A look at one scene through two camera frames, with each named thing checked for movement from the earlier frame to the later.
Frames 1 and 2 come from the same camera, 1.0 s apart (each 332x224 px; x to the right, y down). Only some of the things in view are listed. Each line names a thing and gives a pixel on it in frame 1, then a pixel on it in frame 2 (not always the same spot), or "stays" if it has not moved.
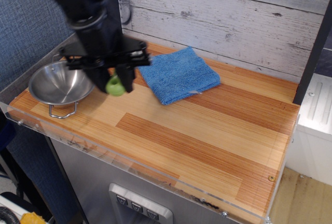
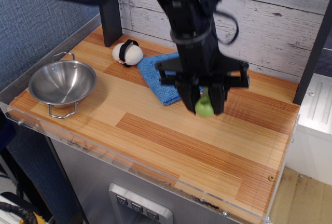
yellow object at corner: [31, 218] stays
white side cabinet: [309, 149] stays
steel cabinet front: [91, 177] stays
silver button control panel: [129, 207] stays
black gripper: [100, 45] → [199, 60]
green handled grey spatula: [114, 86] → [204, 106]
